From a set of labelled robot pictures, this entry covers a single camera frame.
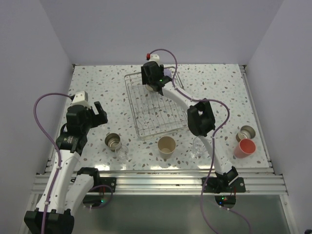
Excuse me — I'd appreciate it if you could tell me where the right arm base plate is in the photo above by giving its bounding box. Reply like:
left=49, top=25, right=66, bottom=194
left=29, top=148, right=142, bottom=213
left=201, top=177, right=246, bottom=194

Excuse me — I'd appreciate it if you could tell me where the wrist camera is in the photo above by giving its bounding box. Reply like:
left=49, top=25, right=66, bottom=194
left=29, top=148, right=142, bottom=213
left=72, top=91, right=89, bottom=107
left=146, top=53, right=160, bottom=62

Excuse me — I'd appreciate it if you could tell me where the tan paper cup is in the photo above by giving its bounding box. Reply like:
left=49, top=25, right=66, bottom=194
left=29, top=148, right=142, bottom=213
left=157, top=136, right=176, bottom=159

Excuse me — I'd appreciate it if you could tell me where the red plastic cup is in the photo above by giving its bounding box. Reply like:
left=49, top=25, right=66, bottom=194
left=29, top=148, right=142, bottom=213
left=234, top=138, right=256, bottom=158

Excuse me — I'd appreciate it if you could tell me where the wire dish rack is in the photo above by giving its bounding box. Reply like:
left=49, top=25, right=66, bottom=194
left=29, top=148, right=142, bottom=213
left=124, top=72, right=188, bottom=140

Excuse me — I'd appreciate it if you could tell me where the aluminium frame rail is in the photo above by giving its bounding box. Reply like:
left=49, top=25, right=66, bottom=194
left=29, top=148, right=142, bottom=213
left=31, top=168, right=288, bottom=195

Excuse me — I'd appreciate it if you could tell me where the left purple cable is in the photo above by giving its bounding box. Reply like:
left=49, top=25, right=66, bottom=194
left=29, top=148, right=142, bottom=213
left=33, top=93, right=114, bottom=232

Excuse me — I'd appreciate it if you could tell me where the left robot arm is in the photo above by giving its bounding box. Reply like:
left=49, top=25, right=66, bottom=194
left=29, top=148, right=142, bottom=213
left=24, top=101, right=108, bottom=234

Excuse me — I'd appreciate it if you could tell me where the clear glass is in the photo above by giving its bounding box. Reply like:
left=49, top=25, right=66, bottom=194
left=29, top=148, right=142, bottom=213
left=191, top=137, right=207, bottom=158
left=115, top=144, right=129, bottom=162

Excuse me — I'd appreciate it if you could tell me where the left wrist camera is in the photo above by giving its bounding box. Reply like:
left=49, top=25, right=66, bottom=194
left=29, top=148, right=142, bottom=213
left=72, top=91, right=89, bottom=107

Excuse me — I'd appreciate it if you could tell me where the lavender plastic cup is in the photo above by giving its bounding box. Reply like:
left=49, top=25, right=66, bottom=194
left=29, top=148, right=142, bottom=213
left=164, top=69, right=172, bottom=78

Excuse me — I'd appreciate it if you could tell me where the metal-lined cup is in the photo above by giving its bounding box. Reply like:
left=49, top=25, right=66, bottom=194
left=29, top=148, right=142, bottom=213
left=145, top=85, right=154, bottom=92
left=236, top=125, right=256, bottom=142
left=105, top=133, right=121, bottom=152

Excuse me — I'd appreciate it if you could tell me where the clear glass front right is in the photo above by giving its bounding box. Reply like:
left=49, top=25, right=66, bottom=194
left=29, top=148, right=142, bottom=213
left=191, top=137, right=207, bottom=158

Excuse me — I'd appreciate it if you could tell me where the clear glass front left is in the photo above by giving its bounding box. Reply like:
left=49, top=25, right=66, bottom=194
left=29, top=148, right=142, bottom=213
left=115, top=144, right=129, bottom=162

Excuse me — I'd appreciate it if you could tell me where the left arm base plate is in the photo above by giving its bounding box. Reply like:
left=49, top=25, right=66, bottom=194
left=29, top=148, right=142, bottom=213
left=72, top=176, right=117, bottom=193

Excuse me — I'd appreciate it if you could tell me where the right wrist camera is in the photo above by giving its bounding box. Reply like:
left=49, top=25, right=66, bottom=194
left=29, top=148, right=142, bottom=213
left=146, top=53, right=160, bottom=62

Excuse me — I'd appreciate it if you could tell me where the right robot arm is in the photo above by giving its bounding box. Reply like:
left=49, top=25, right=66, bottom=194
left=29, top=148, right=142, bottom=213
left=141, top=61, right=238, bottom=192

